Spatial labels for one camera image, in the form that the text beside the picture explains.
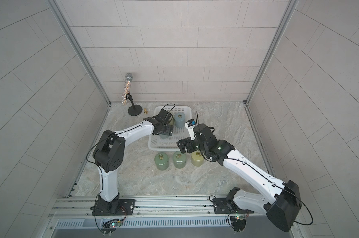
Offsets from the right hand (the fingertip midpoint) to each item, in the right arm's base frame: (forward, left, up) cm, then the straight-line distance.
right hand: (183, 141), depth 74 cm
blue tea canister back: (+23, +2, -9) cm, 25 cm away
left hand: (+19, +10, -14) cm, 26 cm away
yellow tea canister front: (-4, -7, -12) cm, 14 cm away
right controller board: (-33, -23, -20) cm, 45 cm away
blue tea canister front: (+13, +13, -14) cm, 23 cm away
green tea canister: (-5, +13, -11) cm, 17 cm away
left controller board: (-31, +35, -16) cm, 50 cm away
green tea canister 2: (-5, +3, -11) cm, 12 cm away
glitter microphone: (+40, +32, +13) cm, 53 cm away
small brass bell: (+36, +28, -15) cm, 48 cm away
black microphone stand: (+38, +36, -15) cm, 55 cm away
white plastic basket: (+9, +17, -15) cm, 25 cm away
